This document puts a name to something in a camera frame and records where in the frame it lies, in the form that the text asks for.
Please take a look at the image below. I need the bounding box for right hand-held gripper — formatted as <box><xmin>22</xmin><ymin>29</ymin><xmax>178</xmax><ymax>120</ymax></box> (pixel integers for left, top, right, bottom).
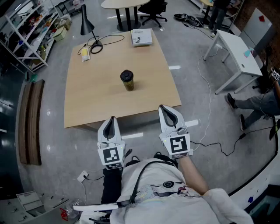
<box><xmin>158</xmin><ymin>105</ymin><xmax>194</xmax><ymax>160</ymax></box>

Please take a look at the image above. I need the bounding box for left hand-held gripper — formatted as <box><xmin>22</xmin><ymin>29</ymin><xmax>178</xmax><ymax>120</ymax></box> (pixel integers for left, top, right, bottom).
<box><xmin>97</xmin><ymin>116</ymin><xmax>127</xmax><ymax>170</ymax></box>

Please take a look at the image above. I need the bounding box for person's left forearm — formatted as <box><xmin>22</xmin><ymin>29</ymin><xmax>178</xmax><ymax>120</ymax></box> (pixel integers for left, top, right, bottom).
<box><xmin>101</xmin><ymin>168</ymin><xmax>123</xmax><ymax>205</ymax></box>

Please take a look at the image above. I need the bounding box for person's right forearm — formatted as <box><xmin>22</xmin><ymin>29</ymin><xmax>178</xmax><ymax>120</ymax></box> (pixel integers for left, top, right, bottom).
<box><xmin>177</xmin><ymin>155</ymin><xmax>209</xmax><ymax>196</ymax></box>

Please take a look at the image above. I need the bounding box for white power strip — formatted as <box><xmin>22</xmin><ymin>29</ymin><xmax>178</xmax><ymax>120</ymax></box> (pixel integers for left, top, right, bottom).
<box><xmin>77</xmin><ymin>170</ymin><xmax>89</xmax><ymax>183</ymax></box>

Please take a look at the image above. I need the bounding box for person's white printed shirt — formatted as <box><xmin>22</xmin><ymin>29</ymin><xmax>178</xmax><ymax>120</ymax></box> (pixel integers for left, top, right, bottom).
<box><xmin>109</xmin><ymin>158</ymin><xmax>254</xmax><ymax>224</ymax></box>

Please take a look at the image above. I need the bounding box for dark wooden bench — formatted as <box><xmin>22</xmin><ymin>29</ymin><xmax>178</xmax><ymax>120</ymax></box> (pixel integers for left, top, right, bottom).
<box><xmin>17</xmin><ymin>79</ymin><xmax>46</xmax><ymax>166</ymax></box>

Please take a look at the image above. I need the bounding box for yellow and white packet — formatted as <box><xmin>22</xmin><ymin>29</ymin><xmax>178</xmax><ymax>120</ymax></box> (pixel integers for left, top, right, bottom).
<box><xmin>81</xmin><ymin>47</ymin><xmax>91</xmax><ymax>63</ymax></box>

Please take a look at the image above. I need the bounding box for clear plastic bottle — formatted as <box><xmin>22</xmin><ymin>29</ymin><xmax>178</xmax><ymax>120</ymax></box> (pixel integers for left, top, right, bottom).
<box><xmin>64</xmin><ymin>198</ymin><xmax>83</xmax><ymax>220</ymax></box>

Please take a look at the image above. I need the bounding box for white grey book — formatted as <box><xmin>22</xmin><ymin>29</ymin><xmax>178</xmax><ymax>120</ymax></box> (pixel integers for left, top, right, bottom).
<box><xmin>130</xmin><ymin>28</ymin><xmax>153</xmax><ymax>47</ymax></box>

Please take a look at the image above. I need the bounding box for white rectangular desk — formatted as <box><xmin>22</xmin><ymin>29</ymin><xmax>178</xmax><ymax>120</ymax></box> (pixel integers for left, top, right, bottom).
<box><xmin>203</xmin><ymin>29</ymin><xmax>263</xmax><ymax>95</ymax></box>

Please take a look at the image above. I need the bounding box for teal spray bottle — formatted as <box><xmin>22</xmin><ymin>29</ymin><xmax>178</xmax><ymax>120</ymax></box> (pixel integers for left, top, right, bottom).
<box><xmin>243</xmin><ymin>47</ymin><xmax>256</xmax><ymax>58</ymax></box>

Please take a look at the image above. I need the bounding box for black equipment pile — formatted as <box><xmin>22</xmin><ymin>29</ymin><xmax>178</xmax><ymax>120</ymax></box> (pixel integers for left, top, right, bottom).
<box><xmin>174</xmin><ymin>13</ymin><xmax>204</xmax><ymax>28</ymax></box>

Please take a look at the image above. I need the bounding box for white drawer cabinet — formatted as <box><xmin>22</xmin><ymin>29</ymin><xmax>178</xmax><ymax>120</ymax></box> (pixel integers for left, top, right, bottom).
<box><xmin>0</xmin><ymin>190</ymin><xmax>73</xmax><ymax>224</ymax></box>

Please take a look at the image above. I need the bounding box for black desk lamp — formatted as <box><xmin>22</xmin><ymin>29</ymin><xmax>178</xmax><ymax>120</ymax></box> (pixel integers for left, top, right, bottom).
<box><xmin>80</xmin><ymin>3</ymin><xmax>104</xmax><ymax>55</ymax></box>

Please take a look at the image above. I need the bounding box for pale green cardboard box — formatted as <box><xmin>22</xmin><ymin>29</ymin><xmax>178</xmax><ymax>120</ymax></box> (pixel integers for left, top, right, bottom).
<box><xmin>53</xmin><ymin>26</ymin><xmax>67</xmax><ymax>42</ymax></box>

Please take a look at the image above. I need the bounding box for black office chair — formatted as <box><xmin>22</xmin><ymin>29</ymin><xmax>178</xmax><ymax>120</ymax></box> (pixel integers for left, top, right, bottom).
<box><xmin>138</xmin><ymin>0</ymin><xmax>168</xmax><ymax>28</ymax></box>

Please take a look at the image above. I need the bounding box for white rack with goods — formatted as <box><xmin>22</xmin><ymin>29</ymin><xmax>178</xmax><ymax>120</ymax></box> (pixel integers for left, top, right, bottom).
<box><xmin>0</xmin><ymin>0</ymin><xmax>62</xmax><ymax>74</ymax></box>

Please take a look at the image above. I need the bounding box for brown cardboard box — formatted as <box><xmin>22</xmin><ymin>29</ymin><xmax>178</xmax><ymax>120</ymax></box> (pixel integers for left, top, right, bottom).
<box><xmin>63</xmin><ymin>18</ymin><xmax>73</xmax><ymax>31</ymax></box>

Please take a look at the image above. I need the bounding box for wood-top standing desk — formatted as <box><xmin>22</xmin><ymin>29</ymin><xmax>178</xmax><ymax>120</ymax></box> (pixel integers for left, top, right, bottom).
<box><xmin>199</xmin><ymin>0</ymin><xmax>216</xmax><ymax>26</ymax></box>

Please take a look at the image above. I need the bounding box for grey metal cabinet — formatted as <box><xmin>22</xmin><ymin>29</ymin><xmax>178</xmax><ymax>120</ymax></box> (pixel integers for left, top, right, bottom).
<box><xmin>238</xmin><ymin>7</ymin><xmax>276</xmax><ymax>58</ymax></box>

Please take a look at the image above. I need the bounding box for round beige table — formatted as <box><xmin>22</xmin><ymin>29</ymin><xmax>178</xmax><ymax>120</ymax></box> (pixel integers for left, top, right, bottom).
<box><xmin>101</xmin><ymin>0</ymin><xmax>151</xmax><ymax>32</ymax></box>

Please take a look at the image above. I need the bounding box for white floor cable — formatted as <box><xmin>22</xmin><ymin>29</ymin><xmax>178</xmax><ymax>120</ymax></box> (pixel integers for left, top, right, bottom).
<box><xmin>196</xmin><ymin>56</ymin><xmax>213</xmax><ymax>145</ymax></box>

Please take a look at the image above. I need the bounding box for black shoulder strap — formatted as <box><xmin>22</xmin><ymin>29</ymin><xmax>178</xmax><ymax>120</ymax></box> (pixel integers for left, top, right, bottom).
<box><xmin>130</xmin><ymin>161</ymin><xmax>175</xmax><ymax>205</ymax></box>

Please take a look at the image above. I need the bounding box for black cable with adapter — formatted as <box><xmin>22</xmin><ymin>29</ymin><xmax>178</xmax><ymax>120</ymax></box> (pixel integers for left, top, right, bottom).
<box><xmin>189</xmin><ymin>126</ymin><xmax>274</xmax><ymax>157</ymax></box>

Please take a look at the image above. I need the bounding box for black lamp cable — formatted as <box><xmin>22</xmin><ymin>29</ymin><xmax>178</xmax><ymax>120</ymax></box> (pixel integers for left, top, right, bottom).
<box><xmin>77</xmin><ymin>34</ymin><xmax>125</xmax><ymax>56</ymax></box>

